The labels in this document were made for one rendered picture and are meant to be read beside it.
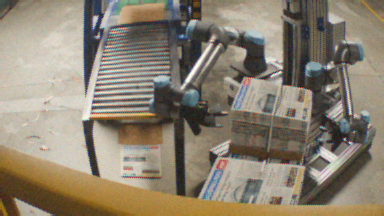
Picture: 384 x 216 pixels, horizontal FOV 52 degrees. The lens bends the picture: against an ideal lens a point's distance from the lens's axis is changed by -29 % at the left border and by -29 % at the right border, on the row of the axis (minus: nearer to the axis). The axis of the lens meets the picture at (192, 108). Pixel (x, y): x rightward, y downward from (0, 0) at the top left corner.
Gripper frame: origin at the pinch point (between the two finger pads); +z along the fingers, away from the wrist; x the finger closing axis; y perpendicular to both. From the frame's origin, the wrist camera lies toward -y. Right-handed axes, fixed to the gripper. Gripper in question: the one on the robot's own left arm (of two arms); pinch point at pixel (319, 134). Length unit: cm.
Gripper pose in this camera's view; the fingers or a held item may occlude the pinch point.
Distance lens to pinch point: 249.0
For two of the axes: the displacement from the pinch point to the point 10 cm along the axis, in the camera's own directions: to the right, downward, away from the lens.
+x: -2.8, 5.0, -8.2
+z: -9.6, -1.4, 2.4
